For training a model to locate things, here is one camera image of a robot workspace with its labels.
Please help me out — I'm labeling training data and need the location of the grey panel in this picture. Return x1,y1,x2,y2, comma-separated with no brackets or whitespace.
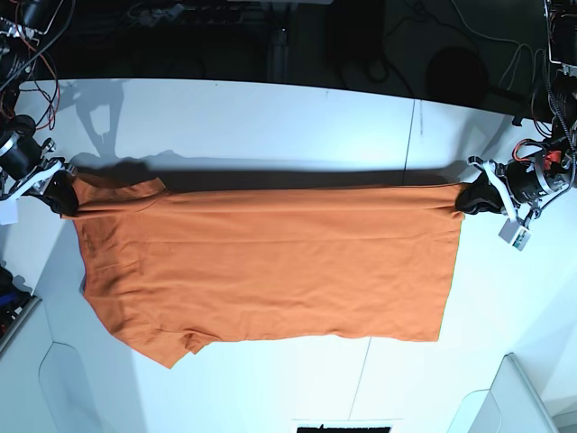
448,353,558,433
0,295,150,433

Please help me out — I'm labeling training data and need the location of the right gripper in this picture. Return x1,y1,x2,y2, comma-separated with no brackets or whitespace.
1,139,79,217

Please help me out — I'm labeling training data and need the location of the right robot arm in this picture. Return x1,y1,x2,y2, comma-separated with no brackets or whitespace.
1,1,78,225

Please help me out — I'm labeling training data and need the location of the black white marker card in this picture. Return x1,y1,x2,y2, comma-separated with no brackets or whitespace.
289,419,404,432

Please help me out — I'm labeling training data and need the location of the grey cable loop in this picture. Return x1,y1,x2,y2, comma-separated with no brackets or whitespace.
405,0,554,103

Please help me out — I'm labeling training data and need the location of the orange t-shirt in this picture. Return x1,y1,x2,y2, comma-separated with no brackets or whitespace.
72,175,463,367

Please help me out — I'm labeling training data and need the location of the grey panel bottom left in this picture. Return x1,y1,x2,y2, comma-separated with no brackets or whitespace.
0,295,150,433

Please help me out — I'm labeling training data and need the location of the blue black clutter bin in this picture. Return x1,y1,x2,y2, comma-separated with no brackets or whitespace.
0,266,35,340

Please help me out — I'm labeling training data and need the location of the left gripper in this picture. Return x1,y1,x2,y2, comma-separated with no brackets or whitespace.
455,155,548,226

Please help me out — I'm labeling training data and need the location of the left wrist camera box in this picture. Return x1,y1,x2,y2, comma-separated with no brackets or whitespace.
499,219,531,251

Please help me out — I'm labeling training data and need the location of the grey panel bottom right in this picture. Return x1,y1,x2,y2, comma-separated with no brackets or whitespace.
448,353,558,433

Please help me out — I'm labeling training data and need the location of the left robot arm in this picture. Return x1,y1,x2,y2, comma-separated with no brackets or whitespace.
455,1,576,226

